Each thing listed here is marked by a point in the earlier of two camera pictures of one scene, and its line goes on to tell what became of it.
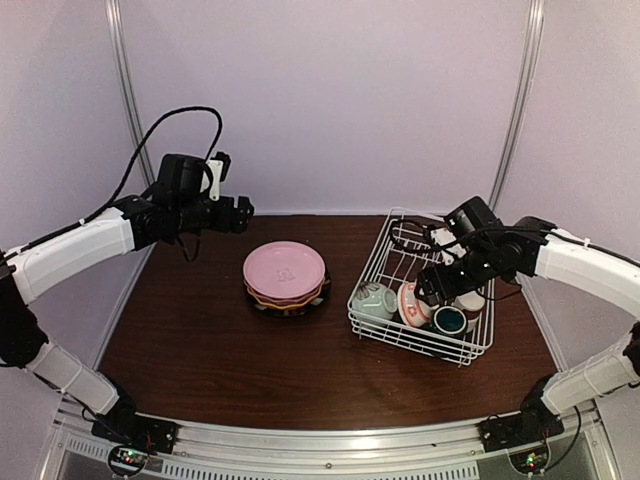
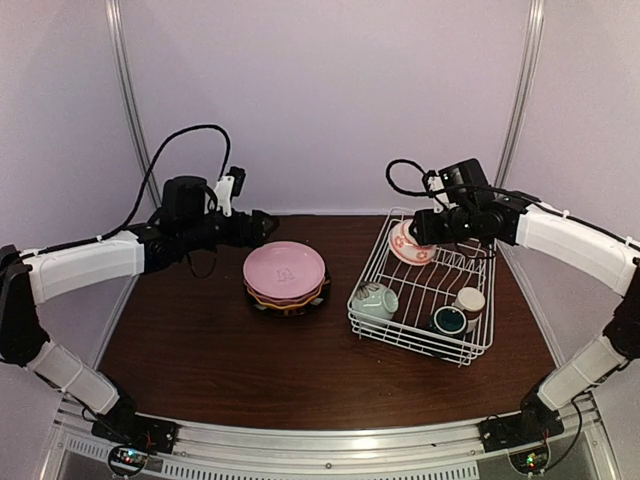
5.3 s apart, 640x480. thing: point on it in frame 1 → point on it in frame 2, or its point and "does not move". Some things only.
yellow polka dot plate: (285, 305) does not move
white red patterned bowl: (413, 311) → (406, 247)
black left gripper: (239, 217) → (254, 236)
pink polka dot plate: (283, 300) does not move
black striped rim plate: (295, 310) does not move
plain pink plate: (284, 269) does not move
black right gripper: (448, 288) → (428, 231)
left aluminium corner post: (122, 70) does not move
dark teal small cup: (450, 320) does not move
